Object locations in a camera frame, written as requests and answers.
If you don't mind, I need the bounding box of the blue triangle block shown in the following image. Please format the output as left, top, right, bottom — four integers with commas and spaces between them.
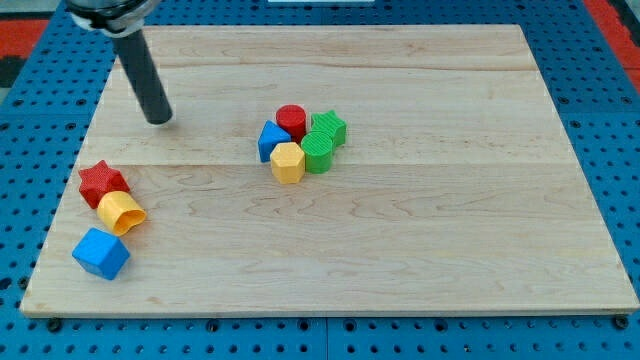
257, 121, 291, 163

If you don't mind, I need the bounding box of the wooden board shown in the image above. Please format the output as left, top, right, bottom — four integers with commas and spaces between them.
21, 25, 639, 318

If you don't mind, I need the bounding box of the green cylinder block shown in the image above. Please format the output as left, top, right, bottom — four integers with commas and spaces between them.
301, 131, 333, 174

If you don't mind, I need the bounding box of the yellow hexagon block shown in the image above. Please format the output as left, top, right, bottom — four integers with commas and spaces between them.
270, 142, 306, 184

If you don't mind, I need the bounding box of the green star block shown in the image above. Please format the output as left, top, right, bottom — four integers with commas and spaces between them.
311, 110, 347, 147

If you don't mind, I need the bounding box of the red cylinder block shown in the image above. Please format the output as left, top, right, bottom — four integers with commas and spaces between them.
276, 104, 307, 143

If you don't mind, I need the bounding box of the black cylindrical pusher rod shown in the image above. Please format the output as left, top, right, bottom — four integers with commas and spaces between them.
112, 30, 173, 125

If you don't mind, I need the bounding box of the yellow heart block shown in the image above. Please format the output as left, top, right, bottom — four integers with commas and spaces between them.
97, 191, 147, 236

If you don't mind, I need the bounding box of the red star block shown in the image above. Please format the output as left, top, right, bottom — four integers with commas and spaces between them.
78, 160, 130, 209

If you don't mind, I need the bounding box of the blue cube block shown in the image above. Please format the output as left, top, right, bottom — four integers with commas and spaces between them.
72, 228, 130, 280

